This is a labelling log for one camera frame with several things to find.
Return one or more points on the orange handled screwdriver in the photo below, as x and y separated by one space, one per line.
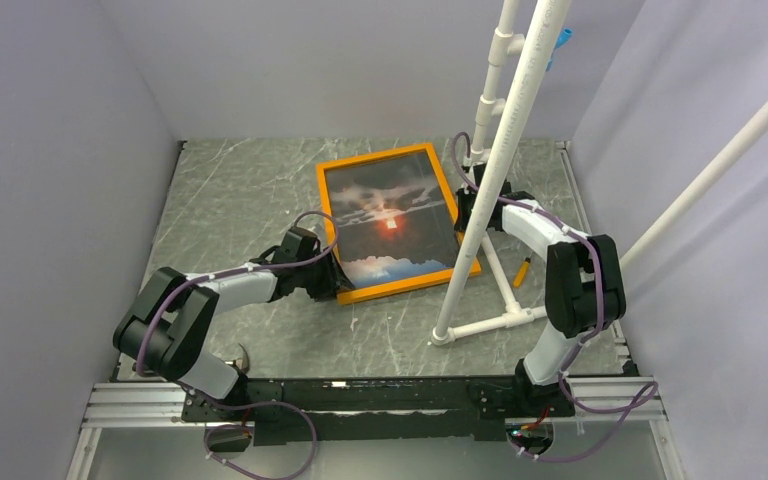
522 273

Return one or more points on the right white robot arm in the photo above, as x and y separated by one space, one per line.
583 294

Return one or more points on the aluminium rail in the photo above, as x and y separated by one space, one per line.
160 404

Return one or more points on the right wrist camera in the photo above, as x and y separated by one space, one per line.
475 174

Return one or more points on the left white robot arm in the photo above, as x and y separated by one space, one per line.
165 329

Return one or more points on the orange picture frame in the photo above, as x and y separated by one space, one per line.
392 221

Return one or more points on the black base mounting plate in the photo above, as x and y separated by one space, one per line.
281 411

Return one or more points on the blue pipe fitting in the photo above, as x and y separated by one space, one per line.
563 37

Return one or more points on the white pvc pipe stand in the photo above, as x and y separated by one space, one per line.
534 50

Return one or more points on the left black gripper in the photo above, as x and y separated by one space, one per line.
334 282

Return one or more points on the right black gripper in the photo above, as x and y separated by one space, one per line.
463 198

